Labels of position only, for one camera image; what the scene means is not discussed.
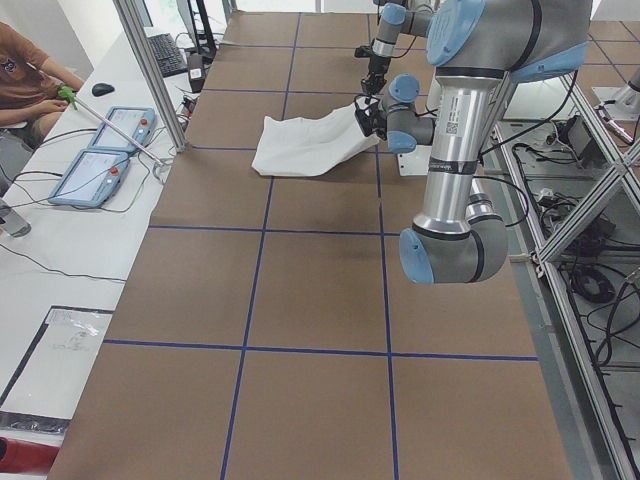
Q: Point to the white printed t-shirt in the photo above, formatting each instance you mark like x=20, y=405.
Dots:
x=301, y=147

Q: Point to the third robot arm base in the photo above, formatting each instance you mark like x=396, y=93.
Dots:
x=619, y=103

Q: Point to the black keyboard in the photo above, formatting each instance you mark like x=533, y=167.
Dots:
x=167, y=55

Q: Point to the blue teach pendant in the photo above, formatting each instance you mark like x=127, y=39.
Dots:
x=91, y=179
x=136, y=122

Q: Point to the black computer mouse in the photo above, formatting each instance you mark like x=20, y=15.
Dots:
x=101, y=89

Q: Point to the far blue teach pendant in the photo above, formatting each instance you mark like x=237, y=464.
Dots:
x=136, y=122

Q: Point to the seated person brown shirt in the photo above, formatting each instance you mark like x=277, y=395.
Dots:
x=30, y=81

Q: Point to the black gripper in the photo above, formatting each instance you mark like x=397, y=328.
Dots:
x=376, y=66

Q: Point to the metal rod green tip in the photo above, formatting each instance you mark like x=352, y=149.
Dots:
x=68, y=94

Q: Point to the black power adapter labelled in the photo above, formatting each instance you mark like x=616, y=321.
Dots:
x=196, y=72

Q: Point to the near blue teach pendant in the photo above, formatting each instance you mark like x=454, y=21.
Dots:
x=91, y=179

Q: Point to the aluminium frame post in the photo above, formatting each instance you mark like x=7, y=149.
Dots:
x=135, y=33

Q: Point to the white central pedestal column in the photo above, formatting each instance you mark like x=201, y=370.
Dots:
x=416, y=163

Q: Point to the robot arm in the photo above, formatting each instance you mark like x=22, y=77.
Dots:
x=457, y=237
x=412, y=18

